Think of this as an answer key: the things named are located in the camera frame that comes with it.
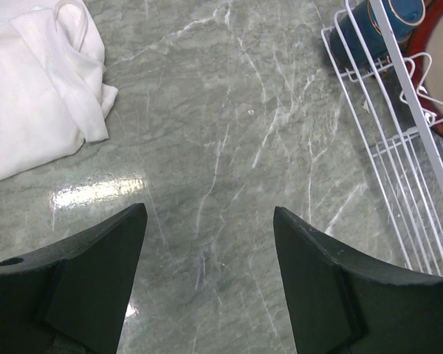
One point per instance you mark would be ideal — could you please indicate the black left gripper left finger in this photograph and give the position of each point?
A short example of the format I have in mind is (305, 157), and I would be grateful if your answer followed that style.
(77, 288)

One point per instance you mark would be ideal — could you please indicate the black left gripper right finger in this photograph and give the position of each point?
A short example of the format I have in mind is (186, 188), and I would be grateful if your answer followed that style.
(341, 300)

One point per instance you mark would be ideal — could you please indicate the white wire dish rack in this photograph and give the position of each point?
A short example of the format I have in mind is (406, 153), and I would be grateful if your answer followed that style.
(402, 152)

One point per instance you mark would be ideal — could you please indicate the dark red rimmed plate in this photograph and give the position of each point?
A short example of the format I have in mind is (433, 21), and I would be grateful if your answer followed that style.
(425, 47)

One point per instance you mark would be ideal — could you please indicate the dark blue ceramic mug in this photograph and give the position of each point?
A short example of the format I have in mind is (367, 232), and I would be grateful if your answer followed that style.
(348, 43)

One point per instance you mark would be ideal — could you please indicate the white folded cloth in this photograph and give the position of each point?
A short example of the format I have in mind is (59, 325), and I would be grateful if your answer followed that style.
(52, 95)

